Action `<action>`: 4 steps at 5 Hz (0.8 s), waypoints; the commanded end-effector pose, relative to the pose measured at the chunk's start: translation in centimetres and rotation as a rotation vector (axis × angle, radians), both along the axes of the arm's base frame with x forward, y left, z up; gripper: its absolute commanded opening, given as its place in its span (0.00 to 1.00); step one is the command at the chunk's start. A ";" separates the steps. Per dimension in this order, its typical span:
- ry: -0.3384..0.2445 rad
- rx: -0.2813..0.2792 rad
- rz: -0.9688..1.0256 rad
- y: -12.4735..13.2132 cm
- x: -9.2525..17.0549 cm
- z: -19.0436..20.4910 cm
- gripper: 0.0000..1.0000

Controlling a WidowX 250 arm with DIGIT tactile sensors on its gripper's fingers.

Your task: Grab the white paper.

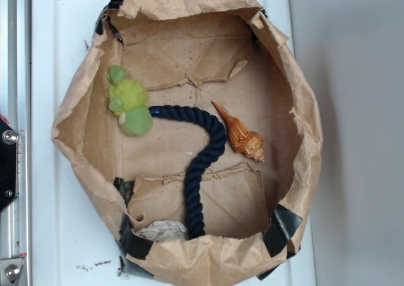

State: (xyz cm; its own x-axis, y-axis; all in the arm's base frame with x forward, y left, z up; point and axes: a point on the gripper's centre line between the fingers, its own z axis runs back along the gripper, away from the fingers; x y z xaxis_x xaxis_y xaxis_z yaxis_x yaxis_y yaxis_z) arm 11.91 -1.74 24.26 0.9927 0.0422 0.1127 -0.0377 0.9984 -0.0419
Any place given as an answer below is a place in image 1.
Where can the white paper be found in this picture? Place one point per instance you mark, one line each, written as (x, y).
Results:
(164, 230)

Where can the brown paper bag container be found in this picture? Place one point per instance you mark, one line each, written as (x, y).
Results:
(196, 53)

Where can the brown spiral seashell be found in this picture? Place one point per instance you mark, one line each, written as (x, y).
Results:
(244, 141)

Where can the green plush toy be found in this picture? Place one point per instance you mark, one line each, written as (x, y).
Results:
(129, 101)

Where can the black corner bracket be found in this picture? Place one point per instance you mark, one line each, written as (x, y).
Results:
(8, 165)

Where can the aluminium frame rail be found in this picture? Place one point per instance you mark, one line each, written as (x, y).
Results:
(16, 240)

